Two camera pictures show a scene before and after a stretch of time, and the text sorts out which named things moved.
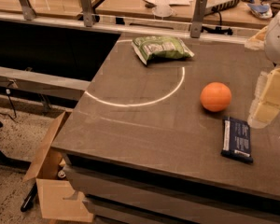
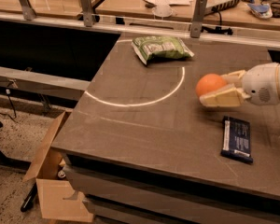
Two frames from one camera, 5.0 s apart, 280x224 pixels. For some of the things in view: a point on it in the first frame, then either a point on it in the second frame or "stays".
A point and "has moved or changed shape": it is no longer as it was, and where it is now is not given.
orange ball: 216,96 has moved or changed shape
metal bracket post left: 28,11 stays
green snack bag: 161,47 stays
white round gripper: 278,37 -> 259,84
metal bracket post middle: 86,2 stays
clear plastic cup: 162,9 stays
